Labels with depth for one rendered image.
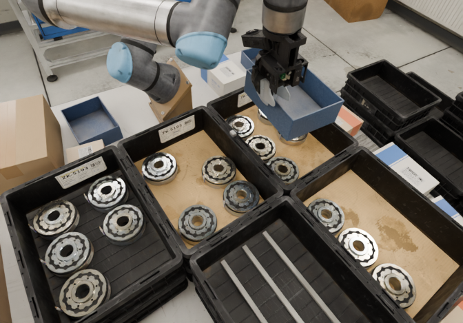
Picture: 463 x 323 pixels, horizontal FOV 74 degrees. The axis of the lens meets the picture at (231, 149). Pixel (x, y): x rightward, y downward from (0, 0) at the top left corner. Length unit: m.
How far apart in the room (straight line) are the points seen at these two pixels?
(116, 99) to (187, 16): 0.94
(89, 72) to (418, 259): 2.55
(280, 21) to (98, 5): 0.31
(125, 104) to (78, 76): 1.47
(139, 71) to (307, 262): 0.77
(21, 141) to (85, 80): 1.66
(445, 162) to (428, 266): 1.02
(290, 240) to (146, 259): 0.38
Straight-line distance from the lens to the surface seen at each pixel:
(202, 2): 0.52
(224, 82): 1.31
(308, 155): 1.03
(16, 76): 3.04
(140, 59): 1.09
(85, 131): 1.32
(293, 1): 0.55
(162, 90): 1.15
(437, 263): 1.00
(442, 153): 1.97
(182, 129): 1.00
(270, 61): 0.62
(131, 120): 1.31
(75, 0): 0.67
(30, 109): 1.24
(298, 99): 0.84
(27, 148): 1.12
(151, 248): 0.86
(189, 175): 0.95
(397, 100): 1.96
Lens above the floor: 1.61
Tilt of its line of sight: 51 degrees down
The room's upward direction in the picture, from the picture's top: 4 degrees clockwise
